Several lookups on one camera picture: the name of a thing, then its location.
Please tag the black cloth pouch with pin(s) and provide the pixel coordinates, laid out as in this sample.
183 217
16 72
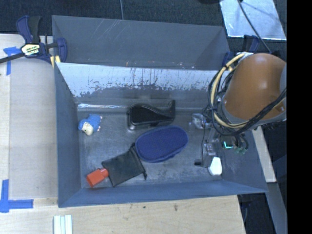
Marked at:
123 166

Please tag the blue oval pouch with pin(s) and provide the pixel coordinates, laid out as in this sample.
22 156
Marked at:
161 142

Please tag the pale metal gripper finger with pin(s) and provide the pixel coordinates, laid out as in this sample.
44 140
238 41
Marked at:
210 152
198 121

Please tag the grey metal bin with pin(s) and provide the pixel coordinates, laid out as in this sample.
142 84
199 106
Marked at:
156 179

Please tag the black cylinder on white bracket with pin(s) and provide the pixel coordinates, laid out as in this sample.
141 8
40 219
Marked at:
216 167

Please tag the black glasses case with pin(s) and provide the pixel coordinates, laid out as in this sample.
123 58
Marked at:
148 116

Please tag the pale wood board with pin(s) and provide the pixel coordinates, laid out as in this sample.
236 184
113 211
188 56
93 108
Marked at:
31 130

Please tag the orange-red block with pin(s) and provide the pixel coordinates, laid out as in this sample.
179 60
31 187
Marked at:
97 177

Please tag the blue and cream toy animal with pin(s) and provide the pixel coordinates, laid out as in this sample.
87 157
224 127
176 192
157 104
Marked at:
89 124

